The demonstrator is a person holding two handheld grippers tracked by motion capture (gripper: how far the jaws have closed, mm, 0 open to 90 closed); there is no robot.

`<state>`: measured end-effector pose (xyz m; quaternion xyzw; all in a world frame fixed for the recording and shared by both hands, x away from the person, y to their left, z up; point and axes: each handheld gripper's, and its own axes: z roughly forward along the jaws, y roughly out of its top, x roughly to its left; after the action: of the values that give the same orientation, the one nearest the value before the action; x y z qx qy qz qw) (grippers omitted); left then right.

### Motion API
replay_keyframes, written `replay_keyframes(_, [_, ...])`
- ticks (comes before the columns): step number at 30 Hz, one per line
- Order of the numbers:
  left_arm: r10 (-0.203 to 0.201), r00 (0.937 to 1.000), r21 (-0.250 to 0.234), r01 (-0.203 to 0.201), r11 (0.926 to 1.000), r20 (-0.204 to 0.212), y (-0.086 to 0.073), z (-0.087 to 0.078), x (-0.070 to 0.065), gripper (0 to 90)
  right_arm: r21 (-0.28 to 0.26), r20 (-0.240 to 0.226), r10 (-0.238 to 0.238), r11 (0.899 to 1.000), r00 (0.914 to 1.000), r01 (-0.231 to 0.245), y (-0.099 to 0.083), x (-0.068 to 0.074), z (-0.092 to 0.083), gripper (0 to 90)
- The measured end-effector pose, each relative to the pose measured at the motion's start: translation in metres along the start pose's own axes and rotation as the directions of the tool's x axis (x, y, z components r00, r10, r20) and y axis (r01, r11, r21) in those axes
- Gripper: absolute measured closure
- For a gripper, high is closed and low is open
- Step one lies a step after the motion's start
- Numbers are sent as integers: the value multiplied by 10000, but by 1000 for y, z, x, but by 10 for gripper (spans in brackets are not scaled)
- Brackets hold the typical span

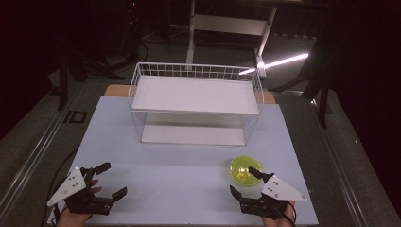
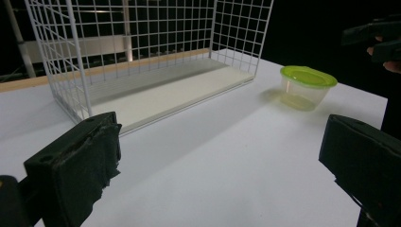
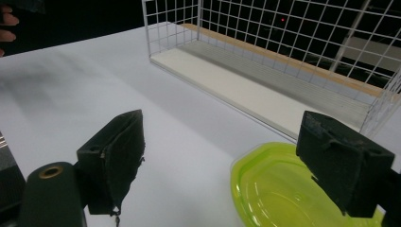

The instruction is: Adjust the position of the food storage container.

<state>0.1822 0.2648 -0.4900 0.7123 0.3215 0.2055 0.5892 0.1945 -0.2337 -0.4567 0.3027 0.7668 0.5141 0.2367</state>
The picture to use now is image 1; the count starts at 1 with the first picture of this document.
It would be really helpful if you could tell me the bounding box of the green translucent bowl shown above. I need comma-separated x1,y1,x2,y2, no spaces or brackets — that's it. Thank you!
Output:
229,154,264,187

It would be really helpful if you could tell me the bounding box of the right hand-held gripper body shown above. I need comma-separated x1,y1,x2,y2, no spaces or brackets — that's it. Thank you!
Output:
239,174,308,220

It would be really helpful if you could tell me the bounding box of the metal floor rail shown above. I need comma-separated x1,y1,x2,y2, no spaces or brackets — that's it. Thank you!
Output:
0,84,83,217
309,97,371,227

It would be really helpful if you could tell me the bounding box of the black stand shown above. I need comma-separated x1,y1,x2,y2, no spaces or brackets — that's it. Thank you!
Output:
57,44,88,112
269,27,337,129

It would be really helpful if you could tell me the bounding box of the light blue table mat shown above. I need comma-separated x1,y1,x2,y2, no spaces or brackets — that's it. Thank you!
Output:
46,95,320,227

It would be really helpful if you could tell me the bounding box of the person's right hand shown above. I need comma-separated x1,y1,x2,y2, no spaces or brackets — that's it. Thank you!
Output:
262,201,298,227

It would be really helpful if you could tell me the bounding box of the white metal stand frame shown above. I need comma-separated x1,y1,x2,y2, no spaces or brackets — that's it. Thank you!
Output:
184,0,279,79

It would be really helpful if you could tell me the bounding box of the person's left hand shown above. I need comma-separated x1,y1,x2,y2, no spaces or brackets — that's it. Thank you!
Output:
56,178,103,227

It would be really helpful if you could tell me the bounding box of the black cable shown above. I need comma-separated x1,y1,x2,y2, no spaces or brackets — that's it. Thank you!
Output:
277,201,298,227
40,147,80,227

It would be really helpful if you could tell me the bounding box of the white wire shelf rack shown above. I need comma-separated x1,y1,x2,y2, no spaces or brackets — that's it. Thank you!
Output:
128,61,266,148

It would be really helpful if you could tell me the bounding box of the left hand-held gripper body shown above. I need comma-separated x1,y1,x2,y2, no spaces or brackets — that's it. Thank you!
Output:
46,166,114,217

